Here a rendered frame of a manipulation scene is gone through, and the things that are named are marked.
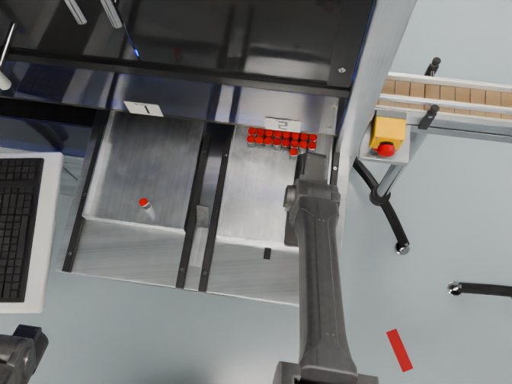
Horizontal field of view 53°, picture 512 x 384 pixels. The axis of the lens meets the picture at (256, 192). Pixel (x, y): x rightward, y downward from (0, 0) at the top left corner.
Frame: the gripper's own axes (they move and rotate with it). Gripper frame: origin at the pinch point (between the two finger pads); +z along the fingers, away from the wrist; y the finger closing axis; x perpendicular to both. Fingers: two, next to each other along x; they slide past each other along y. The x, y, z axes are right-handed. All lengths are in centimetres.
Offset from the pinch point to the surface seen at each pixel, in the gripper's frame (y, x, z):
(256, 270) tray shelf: -6.5, 9.5, 20.4
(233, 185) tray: 14.5, 18.5, 20.6
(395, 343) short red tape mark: -15, -43, 108
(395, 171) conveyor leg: 40, -31, 64
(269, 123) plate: 26.6, 10.5, 6.6
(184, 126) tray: 29.5, 34.2, 20.9
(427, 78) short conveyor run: 46, -27, 13
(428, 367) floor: -23, -57, 108
